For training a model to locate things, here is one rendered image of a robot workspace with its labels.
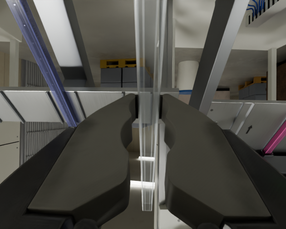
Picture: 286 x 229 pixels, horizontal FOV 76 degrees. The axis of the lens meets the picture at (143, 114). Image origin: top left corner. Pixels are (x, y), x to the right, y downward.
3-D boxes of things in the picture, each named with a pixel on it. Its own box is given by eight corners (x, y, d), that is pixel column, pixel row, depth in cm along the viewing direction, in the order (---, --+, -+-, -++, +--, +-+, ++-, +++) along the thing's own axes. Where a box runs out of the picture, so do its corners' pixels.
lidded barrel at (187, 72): (176, 67, 379) (176, 94, 378) (175, 60, 334) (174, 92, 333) (200, 66, 367) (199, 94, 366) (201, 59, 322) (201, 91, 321)
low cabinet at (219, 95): (177, 96, 890) (177, 113, 889) (176, 88, 662) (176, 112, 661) (216, 95, 855) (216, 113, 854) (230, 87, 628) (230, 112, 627)
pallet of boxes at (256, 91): (268, 85, 565) (268, 127, 564) (238, 85, 582) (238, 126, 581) (295, 75, 435) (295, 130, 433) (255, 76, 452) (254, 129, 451)
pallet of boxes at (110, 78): (153, 74, 444) (153, 125, 443) (120, 75, 460) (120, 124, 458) (144, 57, 320) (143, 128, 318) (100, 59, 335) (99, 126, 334)
